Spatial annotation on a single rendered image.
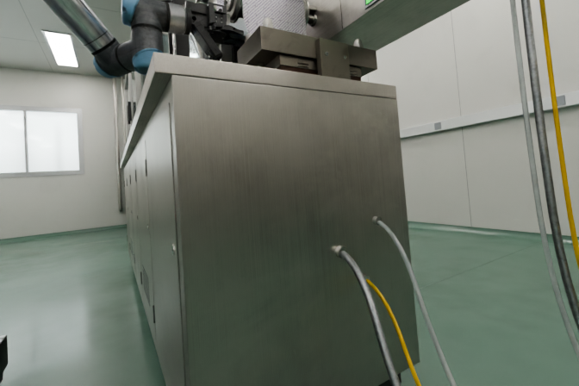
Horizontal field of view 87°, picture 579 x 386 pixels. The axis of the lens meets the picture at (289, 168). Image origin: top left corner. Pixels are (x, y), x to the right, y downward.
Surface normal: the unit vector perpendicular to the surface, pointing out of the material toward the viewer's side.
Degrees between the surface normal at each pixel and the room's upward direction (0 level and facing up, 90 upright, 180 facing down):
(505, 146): 90
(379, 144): 90
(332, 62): 90
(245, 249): 90
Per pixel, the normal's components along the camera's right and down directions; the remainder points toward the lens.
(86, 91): 0.51, -0.07
